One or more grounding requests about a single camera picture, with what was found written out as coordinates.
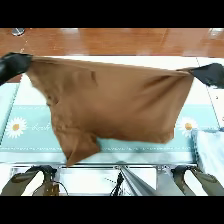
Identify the black cable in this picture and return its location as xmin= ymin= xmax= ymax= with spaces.
xmin=109 ymin=171 xmax=126 ymax=197

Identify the pale blue garment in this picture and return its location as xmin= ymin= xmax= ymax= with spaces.
xmin=191 ymin=127 xmax=224 ymax=178

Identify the silver frame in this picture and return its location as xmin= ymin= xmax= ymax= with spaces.
xmin=0 ymin=161 xmax=224 ymax=197

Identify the brown T-shirt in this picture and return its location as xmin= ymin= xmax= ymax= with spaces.
xmin=25 ymin=55 xmax=195 ymax=167

